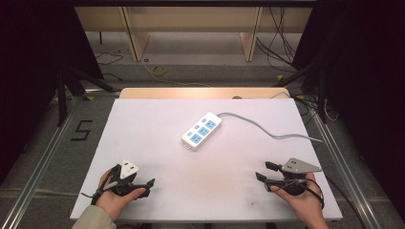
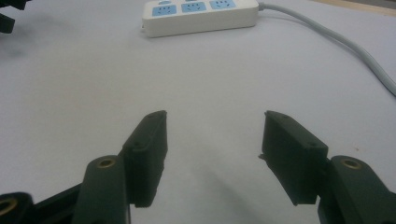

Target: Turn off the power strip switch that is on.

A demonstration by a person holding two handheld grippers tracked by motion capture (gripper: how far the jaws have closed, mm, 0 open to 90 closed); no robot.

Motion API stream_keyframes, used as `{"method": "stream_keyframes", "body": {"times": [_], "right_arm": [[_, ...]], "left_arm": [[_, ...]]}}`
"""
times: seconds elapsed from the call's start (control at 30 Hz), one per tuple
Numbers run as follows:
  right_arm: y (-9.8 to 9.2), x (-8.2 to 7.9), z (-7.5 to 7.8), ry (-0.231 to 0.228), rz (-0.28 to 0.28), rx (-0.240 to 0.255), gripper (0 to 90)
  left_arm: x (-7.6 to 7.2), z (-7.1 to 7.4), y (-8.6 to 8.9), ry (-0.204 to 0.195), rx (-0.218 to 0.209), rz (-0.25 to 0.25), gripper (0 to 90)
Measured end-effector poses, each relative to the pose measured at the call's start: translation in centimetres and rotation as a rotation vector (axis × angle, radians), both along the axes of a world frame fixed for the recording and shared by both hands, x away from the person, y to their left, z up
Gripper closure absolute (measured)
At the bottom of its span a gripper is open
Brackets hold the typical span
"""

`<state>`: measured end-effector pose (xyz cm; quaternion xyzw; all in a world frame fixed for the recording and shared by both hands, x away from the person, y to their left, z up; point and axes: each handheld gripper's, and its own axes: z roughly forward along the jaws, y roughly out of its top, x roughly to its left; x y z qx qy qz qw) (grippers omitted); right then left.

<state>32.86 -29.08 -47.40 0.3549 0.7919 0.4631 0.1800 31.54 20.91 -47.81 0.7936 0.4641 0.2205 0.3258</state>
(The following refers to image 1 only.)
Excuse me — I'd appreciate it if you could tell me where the aluminium floor rail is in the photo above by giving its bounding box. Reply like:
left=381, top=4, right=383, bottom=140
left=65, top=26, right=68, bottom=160
left=311, top=111, right=385, bottom=229
left=0, top=94, right=79, bottom=229

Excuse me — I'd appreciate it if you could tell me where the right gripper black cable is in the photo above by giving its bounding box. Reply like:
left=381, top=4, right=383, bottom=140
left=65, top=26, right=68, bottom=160
left=304, top=174, right=362, bottom=229

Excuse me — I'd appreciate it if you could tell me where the grey power strip cable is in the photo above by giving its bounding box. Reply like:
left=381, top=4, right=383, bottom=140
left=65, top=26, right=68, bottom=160
left=218, top=112, right=324, bottom=144

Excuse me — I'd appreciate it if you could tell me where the person's right hand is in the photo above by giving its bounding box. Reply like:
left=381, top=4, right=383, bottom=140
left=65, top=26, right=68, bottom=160
left=269, top=173, right=330, bottom=229

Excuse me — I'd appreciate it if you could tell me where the person's left hand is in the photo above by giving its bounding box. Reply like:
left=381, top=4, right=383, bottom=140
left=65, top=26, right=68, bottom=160
left=95, top=168, right=147, bottom=221

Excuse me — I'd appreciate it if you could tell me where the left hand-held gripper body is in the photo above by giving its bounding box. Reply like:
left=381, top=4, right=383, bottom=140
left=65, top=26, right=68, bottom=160
left=109, top=158, right=140, bottom=196

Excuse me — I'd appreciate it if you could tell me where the thin black floor cable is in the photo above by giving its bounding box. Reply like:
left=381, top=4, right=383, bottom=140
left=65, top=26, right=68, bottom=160
left=95, top=52, right=125, bottom=82

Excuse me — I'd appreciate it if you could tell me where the black metal stand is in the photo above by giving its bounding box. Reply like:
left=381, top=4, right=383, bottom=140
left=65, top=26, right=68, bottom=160
left=54, top=61, right=117, bottom=128
left=272, top=58, right=330, bottom=125

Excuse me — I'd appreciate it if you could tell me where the wooden table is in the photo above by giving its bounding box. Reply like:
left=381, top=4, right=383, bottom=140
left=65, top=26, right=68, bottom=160
left=118, top=87, right=291, bottom=100

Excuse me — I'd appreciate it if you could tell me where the white power strip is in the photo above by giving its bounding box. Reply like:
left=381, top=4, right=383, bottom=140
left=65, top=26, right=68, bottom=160
left=181, top=112, right=224, bottom=152

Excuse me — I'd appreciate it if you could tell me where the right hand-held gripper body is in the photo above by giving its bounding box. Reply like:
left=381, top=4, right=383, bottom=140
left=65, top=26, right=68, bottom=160
left=276, top=156, right=323, bottom=197

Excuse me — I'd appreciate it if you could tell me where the wooden shelf unit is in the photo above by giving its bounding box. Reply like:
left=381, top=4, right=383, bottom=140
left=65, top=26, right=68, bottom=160
left=74, top=6, right=313, bottom=63

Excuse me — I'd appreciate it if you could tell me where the black curtain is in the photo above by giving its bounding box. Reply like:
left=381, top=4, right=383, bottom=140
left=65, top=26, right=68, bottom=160
left=0, top=0, right=105, bottom=185
left=291, top=0, right=405, bottom=220

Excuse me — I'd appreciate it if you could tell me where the bundle of black floor cables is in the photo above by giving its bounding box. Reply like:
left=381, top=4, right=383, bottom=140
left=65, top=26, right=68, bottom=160
left=255, top=7, right=304, bottom=69

